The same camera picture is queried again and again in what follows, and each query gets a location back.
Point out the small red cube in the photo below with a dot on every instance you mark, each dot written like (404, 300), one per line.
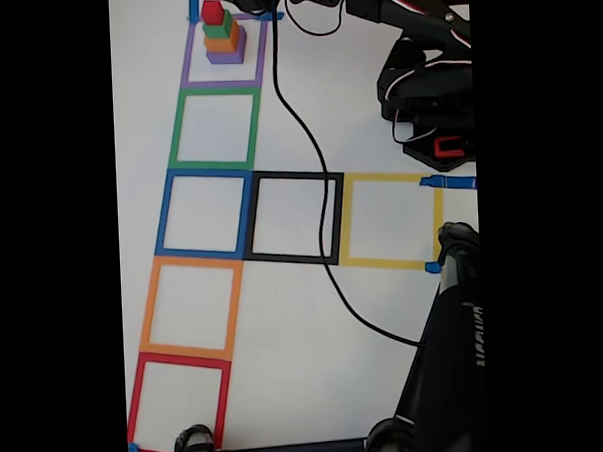
(212, 12)

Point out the green cube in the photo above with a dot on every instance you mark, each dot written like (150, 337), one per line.
(218, 30)

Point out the blue tape strip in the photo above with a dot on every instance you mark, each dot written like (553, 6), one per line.
(194, 5)
(450, 183)
(432, 267)
(133, 449)
(278, 15)

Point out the orange cube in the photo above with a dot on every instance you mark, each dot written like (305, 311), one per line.
(219, 45)

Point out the purple cube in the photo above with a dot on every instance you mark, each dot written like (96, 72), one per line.
(224, 58)

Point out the red printed clamp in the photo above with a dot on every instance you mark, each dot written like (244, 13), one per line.
(448, 152)

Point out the purple square frame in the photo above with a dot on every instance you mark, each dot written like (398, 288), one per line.
(188, 56)

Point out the green square frame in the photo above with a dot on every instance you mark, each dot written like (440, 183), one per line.
(175, 136)

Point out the black square frame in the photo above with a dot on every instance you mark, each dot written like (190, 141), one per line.
(248, 218)

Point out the blue square frame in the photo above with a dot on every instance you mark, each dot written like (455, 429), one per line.
(162, 217)

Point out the yellow square frame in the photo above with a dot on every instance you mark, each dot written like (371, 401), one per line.
(345, 219)

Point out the orange square frame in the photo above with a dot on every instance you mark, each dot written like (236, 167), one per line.
(147, 313)

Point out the black camera tripod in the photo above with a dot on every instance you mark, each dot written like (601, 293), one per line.
(447, 355)

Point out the red square frame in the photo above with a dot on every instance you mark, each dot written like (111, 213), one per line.
(135, 403)

